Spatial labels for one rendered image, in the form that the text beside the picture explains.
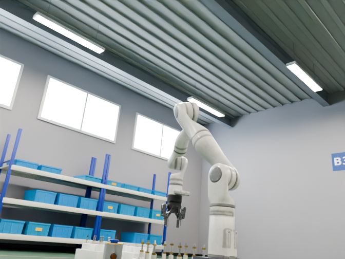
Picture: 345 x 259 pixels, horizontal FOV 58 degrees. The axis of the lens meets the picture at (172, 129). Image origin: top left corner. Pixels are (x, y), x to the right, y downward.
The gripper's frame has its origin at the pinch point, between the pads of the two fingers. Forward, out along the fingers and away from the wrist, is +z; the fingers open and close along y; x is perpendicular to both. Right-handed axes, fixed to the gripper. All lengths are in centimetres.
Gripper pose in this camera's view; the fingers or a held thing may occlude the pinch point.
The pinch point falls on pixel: (172, 224)
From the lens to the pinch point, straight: 162.0
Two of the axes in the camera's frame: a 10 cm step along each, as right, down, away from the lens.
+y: -8.3, -2.6, -5.0
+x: 5.5, -2.3, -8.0
